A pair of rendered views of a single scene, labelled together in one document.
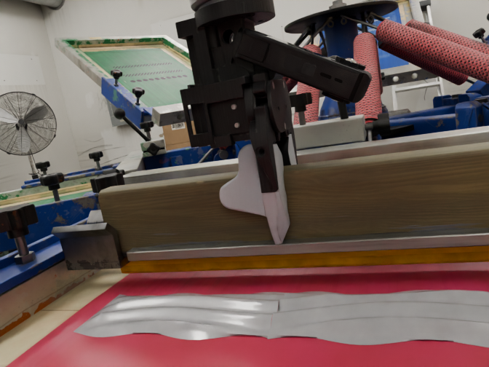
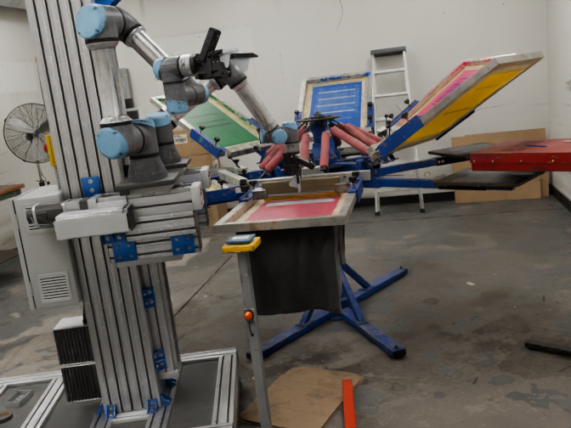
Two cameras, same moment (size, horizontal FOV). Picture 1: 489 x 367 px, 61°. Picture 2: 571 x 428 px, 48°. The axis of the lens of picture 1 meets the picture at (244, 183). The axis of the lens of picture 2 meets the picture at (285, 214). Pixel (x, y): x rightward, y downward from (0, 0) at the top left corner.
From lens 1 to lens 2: 288 cm
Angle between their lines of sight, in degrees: 8
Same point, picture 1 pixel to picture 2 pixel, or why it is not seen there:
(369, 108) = (324, 161)
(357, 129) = (317, 170)
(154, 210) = (274, 187)
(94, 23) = not seen: hidden behind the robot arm
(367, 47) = (325, 137)
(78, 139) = not seen: hidden behind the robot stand
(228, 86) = (291, 166)
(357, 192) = (313, 183)
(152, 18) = (155, 34)
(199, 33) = (286, 155)
